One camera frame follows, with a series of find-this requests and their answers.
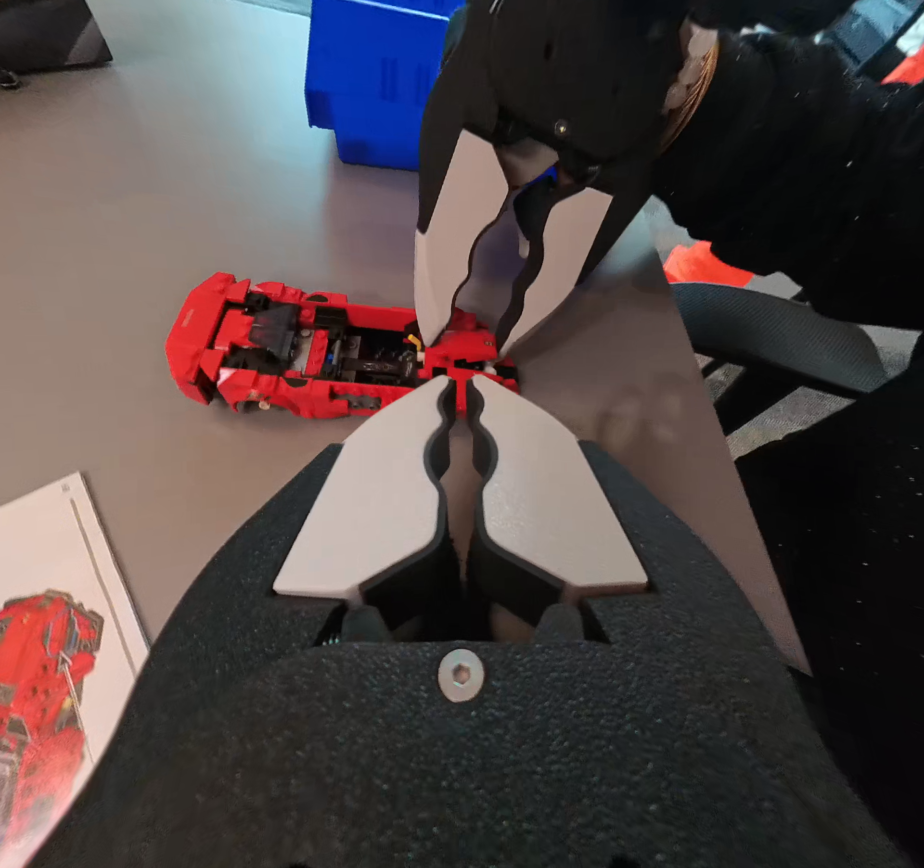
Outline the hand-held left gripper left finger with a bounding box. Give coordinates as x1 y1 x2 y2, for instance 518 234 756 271
273 376 463 631

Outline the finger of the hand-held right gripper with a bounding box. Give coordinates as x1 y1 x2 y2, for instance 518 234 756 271
413 128 511 347
495 187 615 358

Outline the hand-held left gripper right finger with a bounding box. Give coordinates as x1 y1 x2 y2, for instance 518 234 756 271
465 376 649 627

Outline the red lego car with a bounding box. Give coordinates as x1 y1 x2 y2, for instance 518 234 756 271
166 272 521 421

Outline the lego instruction booklet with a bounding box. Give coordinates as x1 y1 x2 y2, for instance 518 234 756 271
0 471 153 868

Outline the person's right forearm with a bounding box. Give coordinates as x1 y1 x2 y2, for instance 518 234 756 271
787 31 924 335

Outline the dark lego box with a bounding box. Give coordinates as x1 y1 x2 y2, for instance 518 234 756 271
0 0 114 77

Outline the person's right hand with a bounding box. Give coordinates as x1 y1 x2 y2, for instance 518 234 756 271
653 24 831 248

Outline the orange object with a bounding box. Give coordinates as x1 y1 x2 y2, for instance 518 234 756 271
663 243 757 289

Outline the black mesh office chair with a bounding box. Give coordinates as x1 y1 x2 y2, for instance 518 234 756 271
671 280 892 461

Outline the person's black clothing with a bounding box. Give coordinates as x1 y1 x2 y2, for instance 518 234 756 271
735 337 924 868

